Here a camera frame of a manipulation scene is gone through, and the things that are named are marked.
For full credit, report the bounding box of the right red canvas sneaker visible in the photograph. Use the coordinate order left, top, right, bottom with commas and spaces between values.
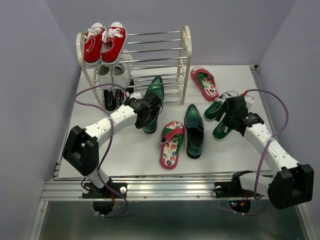
101, 21, 128, 66

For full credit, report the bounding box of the pink sandal back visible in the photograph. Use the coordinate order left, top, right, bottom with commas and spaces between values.
190, 66, 219, 102

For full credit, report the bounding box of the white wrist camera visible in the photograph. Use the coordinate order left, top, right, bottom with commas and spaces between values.
127, 92, 142, 100
241, 92, 255, 111

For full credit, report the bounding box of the pink sandal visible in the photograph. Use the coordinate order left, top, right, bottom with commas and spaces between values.
190, 66, 219, 102
159, 121, 185, 170

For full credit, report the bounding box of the green sneaker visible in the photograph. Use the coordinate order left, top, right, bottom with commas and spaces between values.
203, 90, 239, 122
212, 117, 233, 141

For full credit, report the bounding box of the green sneaker upper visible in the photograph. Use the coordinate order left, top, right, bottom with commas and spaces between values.
203, 90, 239, 122

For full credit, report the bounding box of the green loafer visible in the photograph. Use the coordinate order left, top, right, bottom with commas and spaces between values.
142, 76, 164, 134
184, 104, 204, 159

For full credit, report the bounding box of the left white sneaker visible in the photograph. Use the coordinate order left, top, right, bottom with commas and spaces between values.
97, 65, 113, 91

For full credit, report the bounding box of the green sneaker lower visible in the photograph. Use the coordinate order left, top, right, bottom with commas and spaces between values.
212, 117, 233, 141

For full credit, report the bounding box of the red canvas sneaker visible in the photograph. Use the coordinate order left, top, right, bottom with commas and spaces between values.
101, 21, 128, 66
82, 22, 105, 67

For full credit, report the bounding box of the left black canvas sneaker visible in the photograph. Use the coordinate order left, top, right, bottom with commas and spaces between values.
103, 89, 117, 112

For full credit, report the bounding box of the left red canvas sneaker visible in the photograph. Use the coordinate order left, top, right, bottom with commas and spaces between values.
82, 22, 105, 67

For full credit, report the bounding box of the right white sneaker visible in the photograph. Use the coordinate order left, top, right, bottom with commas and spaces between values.
112, 53, 133, 90

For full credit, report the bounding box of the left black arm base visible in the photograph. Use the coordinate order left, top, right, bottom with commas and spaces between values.
80, 178, 128, 199

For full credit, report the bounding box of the cream shoe shelf with rods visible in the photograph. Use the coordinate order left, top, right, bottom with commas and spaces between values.
75, 25, 193, 112

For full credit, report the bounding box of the aluminium rail frame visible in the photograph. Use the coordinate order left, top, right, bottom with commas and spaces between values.
42, 65, 279, 202

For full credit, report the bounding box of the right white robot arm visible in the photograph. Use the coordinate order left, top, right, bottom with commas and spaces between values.
216, 96, 314, 210

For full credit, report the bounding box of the black canvas sneaker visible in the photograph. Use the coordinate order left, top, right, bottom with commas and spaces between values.
116, 78, 135, 106
103, 89, 117, 112

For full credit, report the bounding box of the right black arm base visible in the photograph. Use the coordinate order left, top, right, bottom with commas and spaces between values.
211, 170, 254, 199

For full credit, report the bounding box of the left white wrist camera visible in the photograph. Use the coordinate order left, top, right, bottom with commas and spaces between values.
127, 92, 142, 100

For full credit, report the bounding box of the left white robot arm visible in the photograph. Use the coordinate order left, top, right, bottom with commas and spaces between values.
62, 93, 163, 197

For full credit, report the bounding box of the white sneaker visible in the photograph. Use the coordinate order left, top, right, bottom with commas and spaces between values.
97, 65, 113, 91
112, 53, 133, 90

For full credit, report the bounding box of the green loafer on table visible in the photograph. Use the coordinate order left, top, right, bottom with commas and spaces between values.
184, 104, 204, 159

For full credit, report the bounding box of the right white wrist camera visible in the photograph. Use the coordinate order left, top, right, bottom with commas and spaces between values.
241, 92, 255, 111

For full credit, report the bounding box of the pink sandal front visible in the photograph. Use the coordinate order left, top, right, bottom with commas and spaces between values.
159, 121, 185, 170

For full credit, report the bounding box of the right black canvas sneaker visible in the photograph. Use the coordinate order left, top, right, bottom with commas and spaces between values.
116, 78, 135, 106

